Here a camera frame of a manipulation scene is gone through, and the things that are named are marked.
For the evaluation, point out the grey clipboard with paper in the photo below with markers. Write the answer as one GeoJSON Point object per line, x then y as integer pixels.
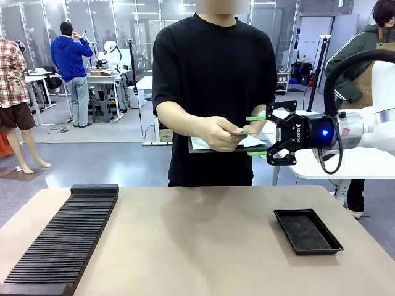
{"type": "Point", "coordinates": [247, 145]}

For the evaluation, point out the person's right hand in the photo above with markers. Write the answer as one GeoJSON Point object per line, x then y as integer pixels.
{"type": "Point", "coordinates": [223, 135]}

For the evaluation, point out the grey step stool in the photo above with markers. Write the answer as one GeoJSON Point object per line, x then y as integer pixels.
{"type": "Point", "coordinates": [102, 111]}

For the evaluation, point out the brown cardboard box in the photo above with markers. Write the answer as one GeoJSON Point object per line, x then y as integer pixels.
{"type": "Point", "coordinates": [102, 72]}

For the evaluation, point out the black rectangular plastic tray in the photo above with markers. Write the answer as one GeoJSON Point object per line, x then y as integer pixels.
{"type": "Point", "coordinates": [308, 232]}

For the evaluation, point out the white shoe shelf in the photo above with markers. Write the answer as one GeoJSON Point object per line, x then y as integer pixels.
{"type": "Point", "coordinates": [283, 83]}

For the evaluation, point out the person in black t-shirt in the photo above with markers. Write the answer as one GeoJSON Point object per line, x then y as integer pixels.
{"type": "Point", "coordinates": [213, 77]}

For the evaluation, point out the white desk with legs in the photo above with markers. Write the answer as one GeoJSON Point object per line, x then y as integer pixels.
{"type": "Point", "coordinates": [38, 80]}

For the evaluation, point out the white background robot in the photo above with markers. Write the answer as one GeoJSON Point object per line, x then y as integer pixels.
{"type": "Point", "coordinates": [109, 55]}

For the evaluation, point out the brown mannequin base plate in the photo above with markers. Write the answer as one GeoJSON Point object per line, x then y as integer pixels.
{"type": "Point", "coordinates": [21, 175]}

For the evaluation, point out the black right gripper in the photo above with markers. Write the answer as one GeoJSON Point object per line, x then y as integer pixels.
{"type": "Point", "coordinates": [308, 132]}

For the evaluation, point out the person's left hand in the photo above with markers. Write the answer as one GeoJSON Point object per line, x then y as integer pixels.
{"type": "Point", "coordinates": [256, 127]}

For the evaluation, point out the black slotted PCB rack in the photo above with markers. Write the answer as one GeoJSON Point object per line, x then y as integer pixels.
{"type": "Point", "coordinates": [61, 240]}

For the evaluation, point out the person's left forearm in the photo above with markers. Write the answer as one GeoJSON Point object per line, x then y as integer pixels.
{"type": "Point", "coordinates": [260, 112]}

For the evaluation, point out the large white table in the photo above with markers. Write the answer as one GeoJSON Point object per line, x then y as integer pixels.
{"type": "Point", "coordinates": [355, 174]}

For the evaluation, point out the black bags pile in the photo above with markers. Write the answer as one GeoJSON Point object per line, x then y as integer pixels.
{"type": "Point", "coordinates": [301, 72]}

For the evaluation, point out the black tripod pole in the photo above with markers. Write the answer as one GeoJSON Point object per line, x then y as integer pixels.
{"type": "Point", "coordinates": [318, 74]}

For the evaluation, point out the person in brown apron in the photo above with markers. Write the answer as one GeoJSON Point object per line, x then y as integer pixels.
{"type": "Point", "coordinates": [348, 77]}

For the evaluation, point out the person's right forearm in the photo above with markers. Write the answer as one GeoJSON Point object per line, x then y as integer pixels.
{"type": "Point", "coordinates": [182, 120]}

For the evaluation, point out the person in blue hoodie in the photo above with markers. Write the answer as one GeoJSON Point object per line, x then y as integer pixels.
{"type": "Point", "coordinates": [72, 71]}

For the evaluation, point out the thin green PCB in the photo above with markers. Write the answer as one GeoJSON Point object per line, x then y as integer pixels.
{"type": "Point", "coordinates": [259, 133]}

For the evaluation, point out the small white desk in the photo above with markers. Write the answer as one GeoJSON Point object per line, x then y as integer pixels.
{"type": "Point", "coordinates": [145, 83]}

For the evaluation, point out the black camera tripod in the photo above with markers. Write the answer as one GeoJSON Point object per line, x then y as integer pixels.
{"type": "Point", "coordinates": [132, 64]}

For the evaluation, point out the white background workbench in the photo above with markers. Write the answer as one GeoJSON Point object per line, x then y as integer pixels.
{"type": "Point", "coordinates": [108, 77]}

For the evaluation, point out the mannequin in plaid shirt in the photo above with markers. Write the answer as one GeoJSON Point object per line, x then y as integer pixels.
{"type": "Point", "coordinates": [14, 86]}

